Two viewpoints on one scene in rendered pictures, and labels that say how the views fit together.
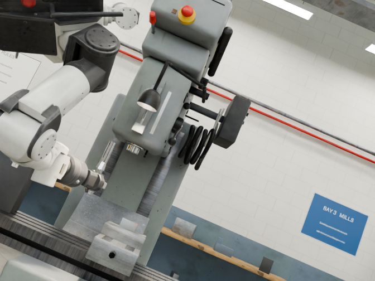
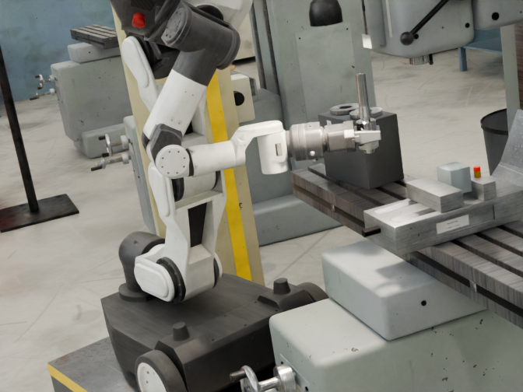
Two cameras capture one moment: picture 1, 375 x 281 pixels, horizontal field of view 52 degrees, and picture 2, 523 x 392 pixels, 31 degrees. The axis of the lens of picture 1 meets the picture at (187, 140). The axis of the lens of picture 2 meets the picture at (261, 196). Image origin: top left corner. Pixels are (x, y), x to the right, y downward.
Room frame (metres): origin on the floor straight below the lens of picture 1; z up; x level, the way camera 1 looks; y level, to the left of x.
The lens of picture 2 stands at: (0.38, -1.72, 1.68)
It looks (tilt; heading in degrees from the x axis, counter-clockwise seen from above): 17 degrees down; 72
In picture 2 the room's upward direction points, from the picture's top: 9 degrees counter-clockwise
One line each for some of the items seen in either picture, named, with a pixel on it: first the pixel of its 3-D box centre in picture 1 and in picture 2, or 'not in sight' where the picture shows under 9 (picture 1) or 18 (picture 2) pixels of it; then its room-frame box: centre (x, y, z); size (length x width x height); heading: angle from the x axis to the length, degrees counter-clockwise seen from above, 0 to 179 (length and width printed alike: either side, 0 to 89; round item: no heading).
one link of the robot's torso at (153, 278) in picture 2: not in sight; (178, 270); (0.93, 0.86, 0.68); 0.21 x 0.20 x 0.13; 106
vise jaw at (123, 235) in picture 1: (123, 235); (433, 194); (1.38, 0.07, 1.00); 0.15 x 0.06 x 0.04; 91
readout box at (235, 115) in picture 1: (232, 123); not in sight; (1.74, -0.16, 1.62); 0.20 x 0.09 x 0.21; 0
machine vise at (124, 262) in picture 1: (119, 244); (445, 205); (1.41, 0.07, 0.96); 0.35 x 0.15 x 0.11; 1
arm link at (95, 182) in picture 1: (78, 175); (329, 139); (1.23, 0.27, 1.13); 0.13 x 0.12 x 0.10; 65
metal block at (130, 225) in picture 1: (127, 228); (454, 178); (1.44, 0.07, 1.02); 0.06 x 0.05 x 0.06; 91
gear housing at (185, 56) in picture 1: (174, 64); not in sight; (1.48, 0.17, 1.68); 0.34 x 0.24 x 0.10; 0
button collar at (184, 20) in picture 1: (186, 15); not in sight; (1.21, 0.17, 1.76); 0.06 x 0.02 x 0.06; 90
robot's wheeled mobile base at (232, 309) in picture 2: not in sight; (188, 299); (0.94, 0.83, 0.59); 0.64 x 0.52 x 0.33; 106
